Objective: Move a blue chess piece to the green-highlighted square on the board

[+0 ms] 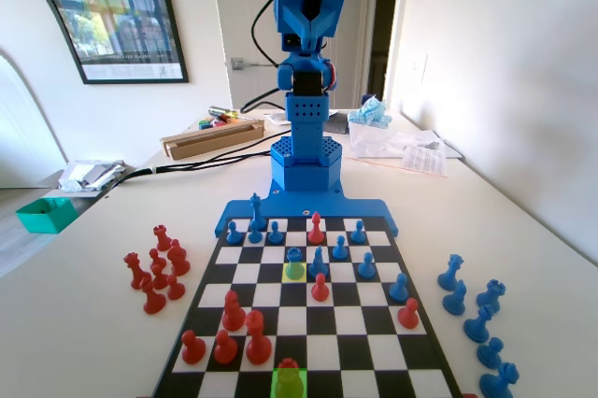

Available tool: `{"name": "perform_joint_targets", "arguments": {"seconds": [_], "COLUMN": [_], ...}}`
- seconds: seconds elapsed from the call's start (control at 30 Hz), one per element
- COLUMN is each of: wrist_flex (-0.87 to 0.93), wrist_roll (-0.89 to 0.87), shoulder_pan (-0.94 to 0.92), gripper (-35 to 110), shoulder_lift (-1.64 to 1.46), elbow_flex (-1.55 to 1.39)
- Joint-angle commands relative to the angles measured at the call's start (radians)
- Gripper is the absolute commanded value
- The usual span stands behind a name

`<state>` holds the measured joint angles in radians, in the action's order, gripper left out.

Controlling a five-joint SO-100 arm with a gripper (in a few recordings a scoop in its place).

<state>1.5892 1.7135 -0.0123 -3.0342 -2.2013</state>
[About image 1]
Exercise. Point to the white door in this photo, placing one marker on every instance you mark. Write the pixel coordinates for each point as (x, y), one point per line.
(233, 5)

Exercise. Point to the pile of papers and foil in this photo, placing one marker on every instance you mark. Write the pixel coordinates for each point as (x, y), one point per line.
(91, 176)

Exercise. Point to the green plastic bin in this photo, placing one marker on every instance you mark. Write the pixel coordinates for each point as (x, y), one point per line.
(44, 220)

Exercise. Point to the white paper sheet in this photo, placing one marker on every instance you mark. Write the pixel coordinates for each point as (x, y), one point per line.
(448, 148)

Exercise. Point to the small white paper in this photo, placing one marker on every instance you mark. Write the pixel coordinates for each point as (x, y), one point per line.
(275, 118)

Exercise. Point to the white arched panel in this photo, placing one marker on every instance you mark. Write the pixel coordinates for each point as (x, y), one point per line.
(28, 19)

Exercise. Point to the clear plastic bag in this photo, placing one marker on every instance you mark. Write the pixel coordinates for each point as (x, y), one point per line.
(383, 143)

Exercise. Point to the blue base plate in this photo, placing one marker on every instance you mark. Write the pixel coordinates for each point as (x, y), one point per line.
(364, 207)

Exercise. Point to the blue chess king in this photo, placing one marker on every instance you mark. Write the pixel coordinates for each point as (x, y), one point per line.
(256, 208)

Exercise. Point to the long cardboard box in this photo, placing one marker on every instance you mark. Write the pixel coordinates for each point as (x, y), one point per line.
(210, 143)

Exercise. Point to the black white chessboard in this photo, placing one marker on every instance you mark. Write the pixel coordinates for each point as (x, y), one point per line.
(345, 323)

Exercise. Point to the silver yellow tool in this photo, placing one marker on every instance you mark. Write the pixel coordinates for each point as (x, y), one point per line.
(222, 112)

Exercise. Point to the red king chess piece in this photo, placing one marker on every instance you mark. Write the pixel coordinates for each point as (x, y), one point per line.
(258, 346)

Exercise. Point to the blue plastic game piece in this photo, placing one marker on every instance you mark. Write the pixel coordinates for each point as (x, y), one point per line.
(449, 279)

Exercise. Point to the blue knight chess piece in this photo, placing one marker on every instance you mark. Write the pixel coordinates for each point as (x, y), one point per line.
(455, 304)

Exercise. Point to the colourful markers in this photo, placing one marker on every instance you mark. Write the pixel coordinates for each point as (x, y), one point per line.
(208, 124)

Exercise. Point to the printed paper sheet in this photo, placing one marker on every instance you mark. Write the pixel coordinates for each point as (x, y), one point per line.
(425, 162)

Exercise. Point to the black framed poster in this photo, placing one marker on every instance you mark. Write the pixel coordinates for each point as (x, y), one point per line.
(121, 19)

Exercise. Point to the dark grey device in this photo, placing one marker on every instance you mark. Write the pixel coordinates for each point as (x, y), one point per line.
(337, 124)

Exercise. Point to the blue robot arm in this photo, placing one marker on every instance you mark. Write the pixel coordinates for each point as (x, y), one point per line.
(306, 146)

